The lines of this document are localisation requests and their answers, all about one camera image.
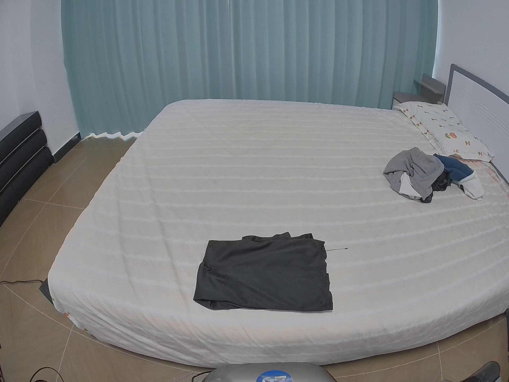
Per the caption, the black T-shirt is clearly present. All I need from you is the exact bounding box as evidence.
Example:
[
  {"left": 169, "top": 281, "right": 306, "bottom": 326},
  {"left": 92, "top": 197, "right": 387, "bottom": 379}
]
[{"left": 194, "top": 232, "right": 334, "bottom": 312}]

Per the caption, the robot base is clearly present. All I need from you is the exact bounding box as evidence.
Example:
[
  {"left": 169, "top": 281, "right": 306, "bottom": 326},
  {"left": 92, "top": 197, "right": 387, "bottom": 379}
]
[{"left": 207, "top": 362, "right": 336, "bottom": 382}]

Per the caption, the bed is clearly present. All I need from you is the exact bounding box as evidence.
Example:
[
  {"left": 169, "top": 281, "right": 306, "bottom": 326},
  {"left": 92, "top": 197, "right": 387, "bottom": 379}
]
[{"left": 38, "top": 64, "right": 509, "bottom": 367}]

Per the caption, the pile of clothes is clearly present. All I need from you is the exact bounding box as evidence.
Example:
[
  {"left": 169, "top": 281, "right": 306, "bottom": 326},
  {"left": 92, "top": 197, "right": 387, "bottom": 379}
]
[{"left": 383, "top": 147, "right": 485, "bottom": 204}]

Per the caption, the blue-green curtain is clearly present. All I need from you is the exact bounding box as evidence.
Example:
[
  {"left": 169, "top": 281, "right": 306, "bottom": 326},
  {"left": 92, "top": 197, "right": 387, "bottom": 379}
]
[{"left": 60, "top": 0, "right": 440, "bottom": 140}]

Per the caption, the grey bedside table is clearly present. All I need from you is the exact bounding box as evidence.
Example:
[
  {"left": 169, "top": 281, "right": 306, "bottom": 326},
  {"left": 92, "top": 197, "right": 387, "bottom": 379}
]
[{"left": 393, "top": 74, "right": 447, "bottom": 110}]

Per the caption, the white printed pillow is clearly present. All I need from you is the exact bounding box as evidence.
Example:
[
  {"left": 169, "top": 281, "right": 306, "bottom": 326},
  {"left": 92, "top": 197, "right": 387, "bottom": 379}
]
[{"left": 394, "top": 101, "right": 494, "bottom": 162}]

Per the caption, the black chest of drawers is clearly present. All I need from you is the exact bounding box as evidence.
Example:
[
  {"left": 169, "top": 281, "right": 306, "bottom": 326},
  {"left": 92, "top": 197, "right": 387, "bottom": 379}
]
[{"left": 0, "top": 111, "right": 54, "bottom": 227}]

